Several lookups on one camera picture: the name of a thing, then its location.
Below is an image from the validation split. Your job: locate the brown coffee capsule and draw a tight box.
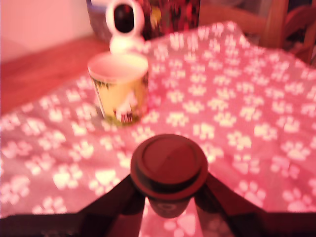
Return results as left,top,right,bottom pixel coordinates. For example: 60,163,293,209
130,134,209,219

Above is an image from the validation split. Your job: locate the paw-print cloth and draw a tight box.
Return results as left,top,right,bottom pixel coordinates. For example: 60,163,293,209
0,21,316,237

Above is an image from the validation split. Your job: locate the yellow cartoon mug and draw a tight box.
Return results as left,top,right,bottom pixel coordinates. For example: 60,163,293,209
87,52,150,127

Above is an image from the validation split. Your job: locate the large clear water bottle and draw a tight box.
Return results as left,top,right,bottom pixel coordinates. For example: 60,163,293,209
86,0,112,42

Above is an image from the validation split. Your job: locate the wooden chair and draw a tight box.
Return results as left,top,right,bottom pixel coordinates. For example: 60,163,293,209
199,0,316,65

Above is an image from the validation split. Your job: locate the floral tissue box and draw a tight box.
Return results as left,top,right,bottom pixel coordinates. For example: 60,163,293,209
143,0,200,40

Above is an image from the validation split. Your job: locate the small white round camera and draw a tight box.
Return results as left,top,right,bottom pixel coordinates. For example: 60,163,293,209
105,0,145,54

